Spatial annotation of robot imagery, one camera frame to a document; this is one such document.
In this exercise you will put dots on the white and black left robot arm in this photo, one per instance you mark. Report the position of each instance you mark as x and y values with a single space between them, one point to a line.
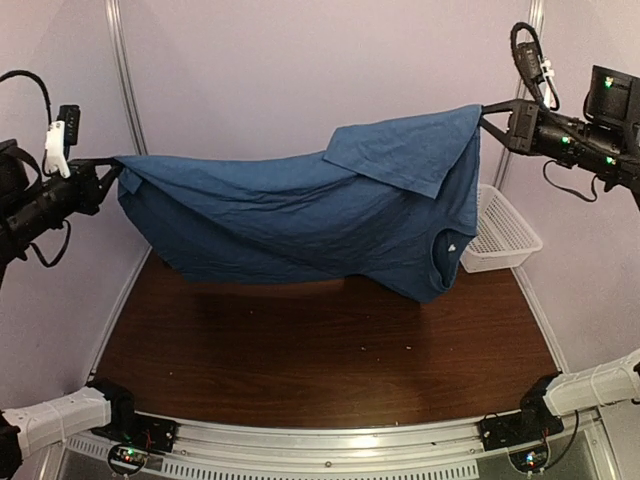
27 430

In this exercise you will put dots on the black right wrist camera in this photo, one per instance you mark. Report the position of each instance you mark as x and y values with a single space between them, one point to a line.
612 99

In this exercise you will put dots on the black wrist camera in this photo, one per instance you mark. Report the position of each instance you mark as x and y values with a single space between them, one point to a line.
612 99
14 179

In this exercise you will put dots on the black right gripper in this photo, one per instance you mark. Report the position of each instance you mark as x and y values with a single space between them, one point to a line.
523 130

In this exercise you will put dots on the blue grey cloth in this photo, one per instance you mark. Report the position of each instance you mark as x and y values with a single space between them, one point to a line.
393 201

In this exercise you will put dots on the left aluminium frame post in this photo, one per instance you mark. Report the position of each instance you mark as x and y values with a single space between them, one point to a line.
123 70

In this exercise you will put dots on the aluminium front rail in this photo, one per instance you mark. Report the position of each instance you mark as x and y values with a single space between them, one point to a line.
442 450

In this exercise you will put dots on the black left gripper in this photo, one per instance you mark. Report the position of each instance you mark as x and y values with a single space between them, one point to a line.
89 186

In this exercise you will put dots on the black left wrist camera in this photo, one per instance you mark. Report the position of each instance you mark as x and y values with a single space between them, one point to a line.
14 179

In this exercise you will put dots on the white plastic laundry basket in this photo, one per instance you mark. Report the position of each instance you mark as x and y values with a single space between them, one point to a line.
504 239

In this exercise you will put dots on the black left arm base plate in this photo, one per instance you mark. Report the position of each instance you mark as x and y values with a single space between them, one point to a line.
150 433

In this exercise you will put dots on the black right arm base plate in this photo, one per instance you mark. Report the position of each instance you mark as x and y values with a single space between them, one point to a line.
509 430

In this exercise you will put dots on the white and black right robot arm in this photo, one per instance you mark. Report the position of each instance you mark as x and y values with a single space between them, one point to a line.
606 149

